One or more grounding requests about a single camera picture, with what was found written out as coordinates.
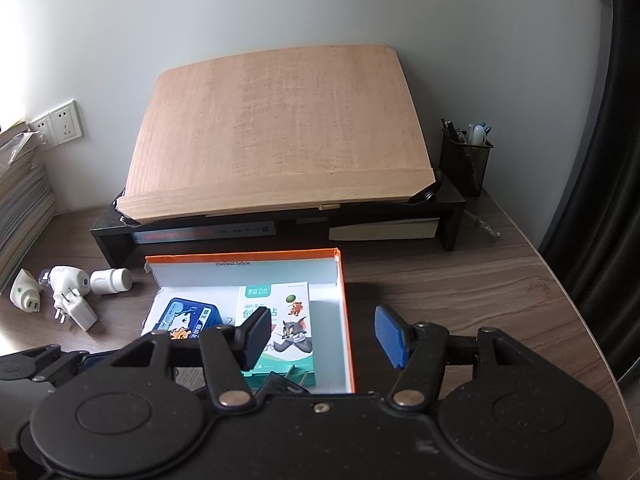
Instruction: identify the white plug with green mark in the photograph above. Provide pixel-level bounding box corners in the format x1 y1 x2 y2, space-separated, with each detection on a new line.
9 268 45 313

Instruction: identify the clear plastic pen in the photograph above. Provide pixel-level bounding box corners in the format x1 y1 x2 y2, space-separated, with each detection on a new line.
462 210 502 240

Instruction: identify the blue cartoon packet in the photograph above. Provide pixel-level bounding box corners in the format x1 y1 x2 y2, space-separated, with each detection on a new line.
145 297 223 343

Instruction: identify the green and white cartoon box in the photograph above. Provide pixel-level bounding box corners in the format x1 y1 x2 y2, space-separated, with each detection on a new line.
235 281 318 388

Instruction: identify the black mesh pen holder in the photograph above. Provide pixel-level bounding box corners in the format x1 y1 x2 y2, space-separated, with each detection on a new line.
440 127 495 197

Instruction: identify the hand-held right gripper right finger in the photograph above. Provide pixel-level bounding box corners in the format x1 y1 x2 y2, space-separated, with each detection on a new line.
375 305 541 409

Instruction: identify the white wall socket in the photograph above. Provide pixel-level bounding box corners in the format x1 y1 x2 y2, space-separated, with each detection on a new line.
49 100 85 145
27 115 53 148

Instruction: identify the white pill bottle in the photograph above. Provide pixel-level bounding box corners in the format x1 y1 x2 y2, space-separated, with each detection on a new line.
89 267 133 295

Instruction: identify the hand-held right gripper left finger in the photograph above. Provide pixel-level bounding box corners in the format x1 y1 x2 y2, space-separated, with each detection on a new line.
110 307 273 409

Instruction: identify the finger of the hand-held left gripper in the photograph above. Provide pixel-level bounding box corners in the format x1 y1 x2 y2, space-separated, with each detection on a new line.
0 344 121 386

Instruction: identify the white printed carton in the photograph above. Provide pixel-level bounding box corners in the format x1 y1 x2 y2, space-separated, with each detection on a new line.
172 366 207 395

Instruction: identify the white cube power adapter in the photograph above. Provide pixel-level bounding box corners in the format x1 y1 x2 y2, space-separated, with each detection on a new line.
52 287 98 332

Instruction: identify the wooden board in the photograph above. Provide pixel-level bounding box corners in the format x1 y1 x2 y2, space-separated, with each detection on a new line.
119 44 437 223

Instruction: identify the clear plastic bag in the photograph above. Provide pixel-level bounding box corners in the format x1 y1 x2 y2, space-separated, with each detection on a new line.
0 130 40 171

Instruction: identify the orange and white cardboard box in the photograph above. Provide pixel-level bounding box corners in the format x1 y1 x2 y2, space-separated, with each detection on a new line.
141 247 357 395

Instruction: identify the black power adapter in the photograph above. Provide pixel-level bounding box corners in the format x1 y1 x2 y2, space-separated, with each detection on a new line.
260 367 311 397

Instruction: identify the black monitor stand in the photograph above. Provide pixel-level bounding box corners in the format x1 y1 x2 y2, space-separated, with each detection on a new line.
90 177 467 267

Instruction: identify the white cone plug-in device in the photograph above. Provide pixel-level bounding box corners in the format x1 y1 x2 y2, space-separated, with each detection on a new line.
45 265 92 297

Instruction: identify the stack of papers and books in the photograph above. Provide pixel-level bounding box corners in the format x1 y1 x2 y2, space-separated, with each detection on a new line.
0 120 58 296

